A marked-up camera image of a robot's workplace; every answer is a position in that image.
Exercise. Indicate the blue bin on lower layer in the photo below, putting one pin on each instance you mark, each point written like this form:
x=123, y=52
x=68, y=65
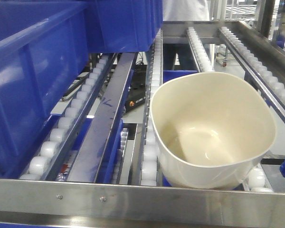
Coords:
x=172, y=74

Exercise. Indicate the blue bin rear upper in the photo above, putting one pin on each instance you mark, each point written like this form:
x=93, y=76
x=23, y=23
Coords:
x=117, y=26

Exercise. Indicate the large blue storage bin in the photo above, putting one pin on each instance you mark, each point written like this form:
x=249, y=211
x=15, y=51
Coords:
x=42, y=50

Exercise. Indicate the black device orange logo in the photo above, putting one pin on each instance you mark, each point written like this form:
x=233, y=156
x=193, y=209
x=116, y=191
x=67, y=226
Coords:
x=137, y=93

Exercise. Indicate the middle white roller track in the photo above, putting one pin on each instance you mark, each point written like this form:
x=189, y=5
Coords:
x=154, y=79

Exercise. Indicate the white roller track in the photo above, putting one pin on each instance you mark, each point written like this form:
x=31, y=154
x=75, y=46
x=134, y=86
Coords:
x=50, y=155
x=256, y=180
x=154, y=79

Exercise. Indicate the steel divider bar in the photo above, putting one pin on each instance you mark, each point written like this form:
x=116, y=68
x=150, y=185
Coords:
x=88, y=161

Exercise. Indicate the person in white coat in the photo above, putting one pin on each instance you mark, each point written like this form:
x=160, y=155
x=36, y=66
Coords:
x=182, y=10

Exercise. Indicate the left white roller track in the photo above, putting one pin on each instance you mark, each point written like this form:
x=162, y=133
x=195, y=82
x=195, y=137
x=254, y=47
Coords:
x=50, y=155

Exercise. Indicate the right white roller track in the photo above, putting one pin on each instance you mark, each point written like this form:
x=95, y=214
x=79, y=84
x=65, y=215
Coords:
x=256, y=180

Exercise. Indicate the far right roller track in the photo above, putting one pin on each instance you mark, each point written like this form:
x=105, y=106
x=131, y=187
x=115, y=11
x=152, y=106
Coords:
x=272, y=88

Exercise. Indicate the steel shelf front rail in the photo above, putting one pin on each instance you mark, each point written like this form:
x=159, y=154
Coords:
x=68, y=204

